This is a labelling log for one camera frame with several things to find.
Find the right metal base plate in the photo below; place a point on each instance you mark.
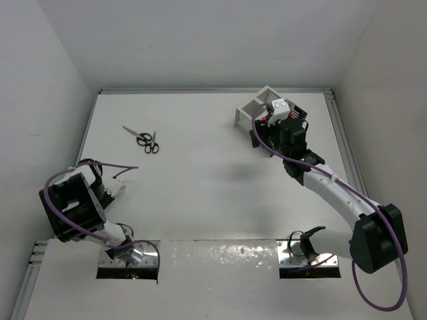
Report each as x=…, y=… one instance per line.
x=290, y=256

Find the white slotted container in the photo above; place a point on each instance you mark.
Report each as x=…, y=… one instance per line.
x=244, y=113

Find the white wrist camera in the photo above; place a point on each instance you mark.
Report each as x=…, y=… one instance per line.
x=113, y=187
x=278, y=110

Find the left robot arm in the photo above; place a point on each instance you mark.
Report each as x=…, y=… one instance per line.
x=75, y=207

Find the metal base plate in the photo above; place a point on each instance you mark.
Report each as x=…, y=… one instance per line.
x=290, y=256
x=141, y=255

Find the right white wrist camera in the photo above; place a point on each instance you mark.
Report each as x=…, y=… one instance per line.
x=278, y=110

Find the black slotted container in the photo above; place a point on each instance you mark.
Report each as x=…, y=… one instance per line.
x=295, y=110

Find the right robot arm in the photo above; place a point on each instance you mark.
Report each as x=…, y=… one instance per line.
x=377, y=235

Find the black handled scissors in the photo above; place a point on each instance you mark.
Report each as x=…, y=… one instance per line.
x=151, y=146
x=142, y=139

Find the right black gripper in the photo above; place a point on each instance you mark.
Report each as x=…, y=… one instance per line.
x=264, y=128

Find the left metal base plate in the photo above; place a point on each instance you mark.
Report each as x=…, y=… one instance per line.
x=141, y=255

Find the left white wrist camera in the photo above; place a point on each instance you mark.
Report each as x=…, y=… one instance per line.
x=113, y=187

